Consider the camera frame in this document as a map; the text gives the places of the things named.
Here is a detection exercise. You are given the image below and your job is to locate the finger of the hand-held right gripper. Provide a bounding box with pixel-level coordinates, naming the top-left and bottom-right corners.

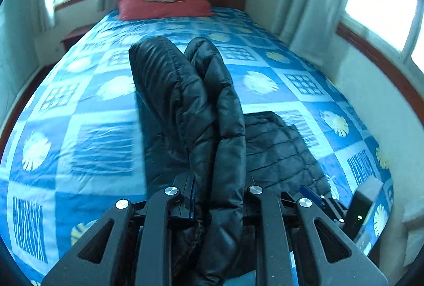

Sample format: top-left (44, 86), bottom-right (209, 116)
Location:
top-left (299, 186), bottom-right (347, 231)

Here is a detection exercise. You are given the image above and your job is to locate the wooden nightstand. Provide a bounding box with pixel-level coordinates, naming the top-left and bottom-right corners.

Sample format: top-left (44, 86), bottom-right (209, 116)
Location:
top-left (60, 24), bottom-right (91, 52)

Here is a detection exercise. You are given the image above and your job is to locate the blue patterned bedspread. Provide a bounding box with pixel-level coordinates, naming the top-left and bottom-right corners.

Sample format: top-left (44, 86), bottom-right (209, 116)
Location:
top-left (0, 6), bottom-right (395, 285)

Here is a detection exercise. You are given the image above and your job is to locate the red pillow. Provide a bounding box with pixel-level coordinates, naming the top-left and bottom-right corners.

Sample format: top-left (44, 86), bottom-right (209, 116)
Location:
top-left (117, 0), bottom-right (214, 21)

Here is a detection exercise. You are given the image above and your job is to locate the black puffer jacket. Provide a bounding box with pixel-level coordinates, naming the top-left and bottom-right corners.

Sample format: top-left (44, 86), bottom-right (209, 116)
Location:
top-left (129, 36), bottom-right (333, 286)

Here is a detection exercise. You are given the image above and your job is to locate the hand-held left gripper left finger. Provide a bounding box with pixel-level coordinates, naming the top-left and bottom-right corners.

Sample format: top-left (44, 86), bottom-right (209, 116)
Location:
top-left (41, 173), bottom-right (197, 286)

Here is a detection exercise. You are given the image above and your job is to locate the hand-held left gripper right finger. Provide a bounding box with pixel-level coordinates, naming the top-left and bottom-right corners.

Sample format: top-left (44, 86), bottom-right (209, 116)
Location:
top-left (244, 185), bottom-right (390, 286)

